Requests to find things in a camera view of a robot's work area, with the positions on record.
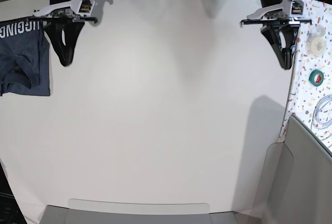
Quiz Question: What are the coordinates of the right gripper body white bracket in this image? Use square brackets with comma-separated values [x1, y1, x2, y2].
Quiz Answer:
[32, 0, 98, 24]

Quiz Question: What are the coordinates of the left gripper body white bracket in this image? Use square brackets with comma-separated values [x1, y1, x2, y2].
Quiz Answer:
[240, 0, 312, 27]

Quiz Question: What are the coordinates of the dark blue t-shirt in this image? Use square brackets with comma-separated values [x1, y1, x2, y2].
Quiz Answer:
[1, 19, 51, 96]

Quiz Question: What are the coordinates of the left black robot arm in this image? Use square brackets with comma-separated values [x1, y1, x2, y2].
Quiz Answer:
[240, 0, 312, 70]

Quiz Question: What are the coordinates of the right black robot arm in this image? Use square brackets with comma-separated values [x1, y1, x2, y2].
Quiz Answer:
[27, 0, 98, 67]

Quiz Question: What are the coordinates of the clear tape roll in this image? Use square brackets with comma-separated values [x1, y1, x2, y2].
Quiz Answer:
[306, 25, 326, 57]

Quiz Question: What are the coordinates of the green tape roll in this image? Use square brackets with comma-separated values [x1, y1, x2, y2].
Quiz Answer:
[309, 69, 324, 87]

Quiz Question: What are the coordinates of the terrazzo patterned side table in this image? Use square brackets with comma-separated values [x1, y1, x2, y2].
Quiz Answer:
[279, 0, 331, 149]

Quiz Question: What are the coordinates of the grey chair at right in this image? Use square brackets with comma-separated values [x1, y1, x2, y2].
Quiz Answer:
[247, 116, 331, 223]

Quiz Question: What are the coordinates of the grey chair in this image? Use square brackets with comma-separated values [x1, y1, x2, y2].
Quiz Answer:
[247, 116, 331, 223]
[40, 199, 237, 223]

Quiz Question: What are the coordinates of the grey chair at bottom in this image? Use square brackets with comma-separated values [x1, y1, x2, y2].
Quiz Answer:
[40, 199, 237, 223]

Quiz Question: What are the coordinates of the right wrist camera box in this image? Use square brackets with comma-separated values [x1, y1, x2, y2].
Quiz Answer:
[78, 0, 95, 16]

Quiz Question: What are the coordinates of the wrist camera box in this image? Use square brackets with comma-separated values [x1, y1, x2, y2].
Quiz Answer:
[290, 0, 303, 17]
[78, 0, 95, 16]

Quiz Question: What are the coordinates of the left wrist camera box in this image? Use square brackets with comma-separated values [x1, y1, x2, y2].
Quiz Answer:
[290, 0, 303, 17]

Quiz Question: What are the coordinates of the coiled white cable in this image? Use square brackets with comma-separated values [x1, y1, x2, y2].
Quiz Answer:
[310, 94, 332, 131]

